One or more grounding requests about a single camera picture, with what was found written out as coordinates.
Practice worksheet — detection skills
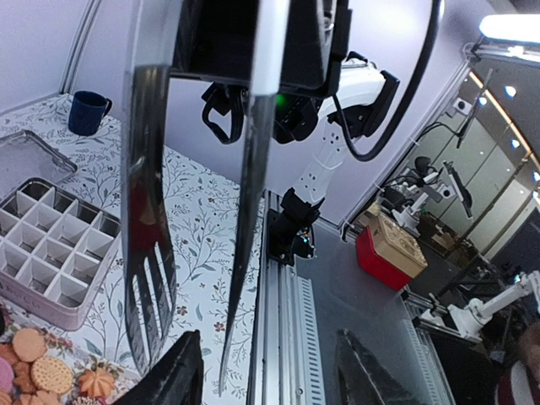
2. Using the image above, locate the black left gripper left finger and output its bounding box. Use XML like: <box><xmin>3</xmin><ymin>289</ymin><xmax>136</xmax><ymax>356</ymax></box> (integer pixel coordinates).
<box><xmin>117</xmin><ymin>330</ymin><xmax>204</xmax><ymax>405</ymax></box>

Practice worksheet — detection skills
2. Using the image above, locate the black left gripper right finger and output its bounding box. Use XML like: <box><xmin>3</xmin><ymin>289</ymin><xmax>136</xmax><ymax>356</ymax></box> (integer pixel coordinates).
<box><xmin>335</xmin><ymin>329</ymin><xmax>422</xmax><ymax>404</ymax></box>

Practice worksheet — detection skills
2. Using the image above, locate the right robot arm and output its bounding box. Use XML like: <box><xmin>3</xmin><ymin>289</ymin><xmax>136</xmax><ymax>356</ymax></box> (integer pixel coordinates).
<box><xmin>267</xmin><ymin>51</ymin><xmax>400</xmax><ymax>266</ymax></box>

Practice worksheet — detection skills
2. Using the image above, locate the yellow dotted round biscuit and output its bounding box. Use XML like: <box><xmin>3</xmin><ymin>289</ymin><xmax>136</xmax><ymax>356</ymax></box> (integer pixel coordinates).
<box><xmin>30</xmin><ymin>356</ymin><xmax>73</xmax><ymax>395</ymax></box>

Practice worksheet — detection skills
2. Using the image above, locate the red box with wooden lid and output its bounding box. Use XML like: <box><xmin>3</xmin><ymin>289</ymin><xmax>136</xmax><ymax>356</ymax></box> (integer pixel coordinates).
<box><xmin>355</xmin><ymin>213</ymin><xmax>428</xmax><ymax>291</ymax></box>

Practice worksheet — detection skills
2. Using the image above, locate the floral rectangular tray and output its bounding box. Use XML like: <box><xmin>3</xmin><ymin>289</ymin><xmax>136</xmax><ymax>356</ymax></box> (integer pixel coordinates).
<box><xmin>1</xmin><ymin>305</ymin><xmax>140</xmax><ymax>404</ymax></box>

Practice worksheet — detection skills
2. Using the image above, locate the pink tin with white dividers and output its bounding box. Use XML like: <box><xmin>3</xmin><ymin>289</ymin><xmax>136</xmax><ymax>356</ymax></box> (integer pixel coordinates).
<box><xmin>1</xmin><ymin>177</ymin><xmax>121</xmax><ymax>332</ymax></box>

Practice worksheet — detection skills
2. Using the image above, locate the floral patterned tablecloth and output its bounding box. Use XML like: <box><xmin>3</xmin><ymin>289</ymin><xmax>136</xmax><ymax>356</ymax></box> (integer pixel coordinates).
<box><xmin>1</xmin><ymin>95</ymin><xmax>260</xmax><ymax>404</ymax></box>

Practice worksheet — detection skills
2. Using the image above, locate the clear tin lid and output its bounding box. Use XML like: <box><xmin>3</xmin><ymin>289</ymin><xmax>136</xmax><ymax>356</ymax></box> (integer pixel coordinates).
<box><xmin>1</xmin><ymin>130</ymin><xmax>78</xmax><ymax>199</ymax></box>

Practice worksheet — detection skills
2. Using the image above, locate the dark blue mug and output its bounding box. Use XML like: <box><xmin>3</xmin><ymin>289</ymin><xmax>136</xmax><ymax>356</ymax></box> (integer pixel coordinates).
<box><xmin>67</xmin><ymin>90</ymin><xmax>112</xmax><ymax>137</ymax></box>

